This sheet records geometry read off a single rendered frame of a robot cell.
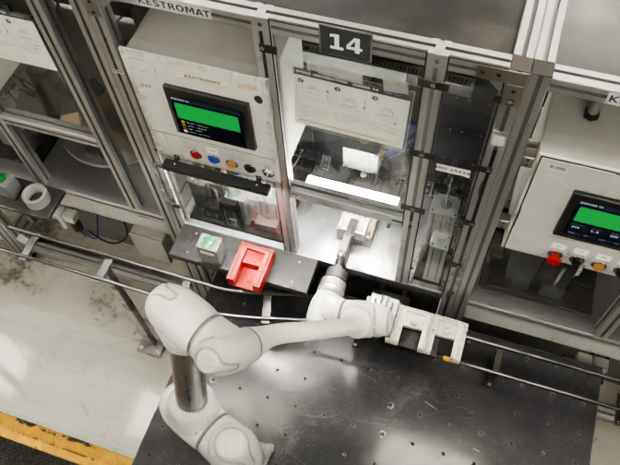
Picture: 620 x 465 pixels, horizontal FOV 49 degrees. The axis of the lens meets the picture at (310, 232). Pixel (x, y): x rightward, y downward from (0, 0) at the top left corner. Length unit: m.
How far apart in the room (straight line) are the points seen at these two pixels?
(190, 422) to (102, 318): 1.41
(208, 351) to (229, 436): 0.58
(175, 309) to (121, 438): 1.61
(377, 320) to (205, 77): 0.90
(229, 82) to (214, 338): 0.66
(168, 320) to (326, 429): 0.91
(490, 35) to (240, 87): 0.64
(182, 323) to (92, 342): 1.79
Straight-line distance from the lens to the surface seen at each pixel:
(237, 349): 1.77
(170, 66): 1.89
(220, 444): 2.26
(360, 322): 2.13
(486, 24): 1.66
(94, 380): 3.49
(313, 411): 2.54
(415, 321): 2.44
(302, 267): 2.50
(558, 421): 2.64
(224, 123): 1.94
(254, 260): 2.48
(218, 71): 1.82
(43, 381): 3.58
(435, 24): 1.65
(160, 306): 1.84
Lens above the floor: 3.13
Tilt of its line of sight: 60 degrees down
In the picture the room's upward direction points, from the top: 5 degrees counter-clockwise
